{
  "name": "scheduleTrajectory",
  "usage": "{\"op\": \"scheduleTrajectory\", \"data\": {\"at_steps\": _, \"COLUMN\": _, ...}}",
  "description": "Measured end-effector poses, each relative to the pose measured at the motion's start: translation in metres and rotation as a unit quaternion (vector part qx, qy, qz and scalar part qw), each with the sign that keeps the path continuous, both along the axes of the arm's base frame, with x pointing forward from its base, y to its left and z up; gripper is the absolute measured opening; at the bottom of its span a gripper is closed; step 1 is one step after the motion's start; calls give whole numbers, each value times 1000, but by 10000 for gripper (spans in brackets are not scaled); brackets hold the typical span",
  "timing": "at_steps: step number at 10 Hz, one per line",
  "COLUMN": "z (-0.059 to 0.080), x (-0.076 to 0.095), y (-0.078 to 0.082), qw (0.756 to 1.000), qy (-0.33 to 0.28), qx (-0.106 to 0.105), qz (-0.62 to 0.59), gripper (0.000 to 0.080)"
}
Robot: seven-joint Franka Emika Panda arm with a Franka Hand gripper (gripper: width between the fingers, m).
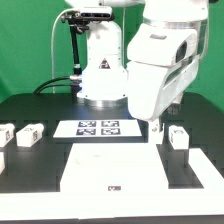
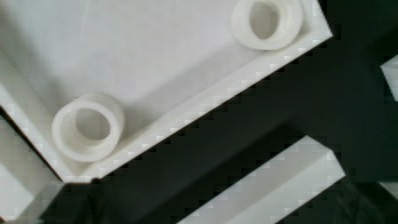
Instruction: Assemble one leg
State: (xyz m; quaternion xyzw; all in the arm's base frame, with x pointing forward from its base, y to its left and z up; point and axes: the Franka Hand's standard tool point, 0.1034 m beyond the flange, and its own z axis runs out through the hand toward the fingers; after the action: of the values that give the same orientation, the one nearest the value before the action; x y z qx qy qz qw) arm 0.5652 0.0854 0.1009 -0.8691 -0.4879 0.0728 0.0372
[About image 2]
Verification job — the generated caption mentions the white square tabletop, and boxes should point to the white square tabletop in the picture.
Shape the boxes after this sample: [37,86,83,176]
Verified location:
[0,0,332,182]

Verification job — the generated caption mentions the white table leg with tag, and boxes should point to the white table leg with tag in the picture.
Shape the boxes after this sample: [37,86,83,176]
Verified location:
[380,55,398,102]

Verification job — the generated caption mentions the white L-shaped obstacle fence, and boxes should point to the white L-shaped obstacle fence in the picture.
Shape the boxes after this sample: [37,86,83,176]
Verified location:
[0,134,398,224]

